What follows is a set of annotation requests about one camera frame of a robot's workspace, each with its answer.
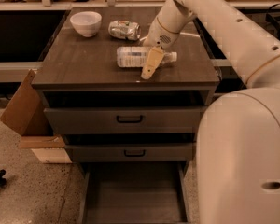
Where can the white ceramic bowl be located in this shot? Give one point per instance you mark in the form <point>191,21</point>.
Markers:
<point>86,23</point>

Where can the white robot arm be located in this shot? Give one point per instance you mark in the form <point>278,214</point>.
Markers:
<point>238,140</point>

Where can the crushed silver soda can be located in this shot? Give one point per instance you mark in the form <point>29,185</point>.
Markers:
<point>126,30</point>

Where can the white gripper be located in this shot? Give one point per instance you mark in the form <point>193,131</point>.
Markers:
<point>159,36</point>

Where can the black top drawer handle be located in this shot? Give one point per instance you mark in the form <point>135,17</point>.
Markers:
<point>129,119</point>

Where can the brown cardboard box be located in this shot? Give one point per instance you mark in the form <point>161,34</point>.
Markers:
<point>25,116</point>

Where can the grey drawer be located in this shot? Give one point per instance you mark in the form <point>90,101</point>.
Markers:
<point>114,153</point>
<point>103,120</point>
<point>152,192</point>

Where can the clear plastic water bottle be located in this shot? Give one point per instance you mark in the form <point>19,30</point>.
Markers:
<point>132,57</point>

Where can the grey bottom drawer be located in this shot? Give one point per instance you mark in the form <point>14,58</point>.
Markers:
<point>152,192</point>

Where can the grey top drawer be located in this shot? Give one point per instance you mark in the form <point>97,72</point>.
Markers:
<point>103,120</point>

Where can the dark wooden drawer cabinet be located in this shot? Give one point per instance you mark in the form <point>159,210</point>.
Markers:
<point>82,72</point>

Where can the grey middle drawer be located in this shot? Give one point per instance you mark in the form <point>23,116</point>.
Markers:
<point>114,153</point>

